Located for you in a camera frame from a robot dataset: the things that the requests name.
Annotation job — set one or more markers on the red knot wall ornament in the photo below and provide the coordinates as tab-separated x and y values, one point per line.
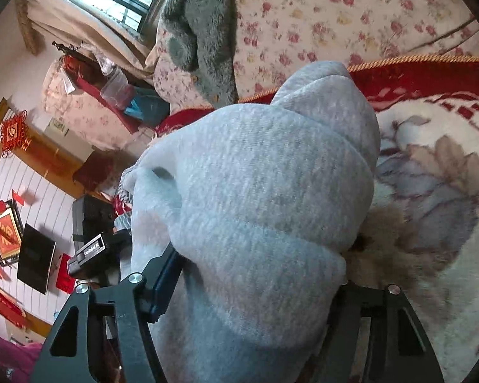
14	131

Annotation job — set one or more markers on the dark red cushion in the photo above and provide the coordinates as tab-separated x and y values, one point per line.
95	173

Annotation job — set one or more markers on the beige curtain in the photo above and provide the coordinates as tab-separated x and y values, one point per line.
76	20

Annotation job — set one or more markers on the grey-green fleece garment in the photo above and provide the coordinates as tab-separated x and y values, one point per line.
211	48

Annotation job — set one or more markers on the black flat screen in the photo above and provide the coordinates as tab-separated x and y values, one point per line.
36	259

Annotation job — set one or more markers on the person's maroon jacket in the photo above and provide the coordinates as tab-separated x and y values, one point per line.
8	355

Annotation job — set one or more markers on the grey fleece pants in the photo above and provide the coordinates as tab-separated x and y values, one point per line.
263	187

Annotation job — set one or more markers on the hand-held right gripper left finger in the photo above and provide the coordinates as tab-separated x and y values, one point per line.
163	287

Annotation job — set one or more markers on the floral bedsheet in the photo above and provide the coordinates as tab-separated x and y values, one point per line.
323	16

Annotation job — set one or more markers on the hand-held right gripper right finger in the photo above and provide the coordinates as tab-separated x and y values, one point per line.
345	307

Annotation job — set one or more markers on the floral cloth cover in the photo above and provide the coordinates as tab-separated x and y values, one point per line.
84	107

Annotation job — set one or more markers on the clear plastic container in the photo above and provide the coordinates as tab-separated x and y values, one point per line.
115	83

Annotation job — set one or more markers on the red bordered fleece blanket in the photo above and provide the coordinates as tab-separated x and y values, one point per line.
443	191

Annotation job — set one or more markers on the red paper wall decoration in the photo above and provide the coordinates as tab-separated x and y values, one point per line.
66	273
2	301

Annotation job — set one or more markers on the blue bag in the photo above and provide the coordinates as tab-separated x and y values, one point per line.
147	107

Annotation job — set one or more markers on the red gold framed picture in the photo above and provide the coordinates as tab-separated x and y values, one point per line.
4	231

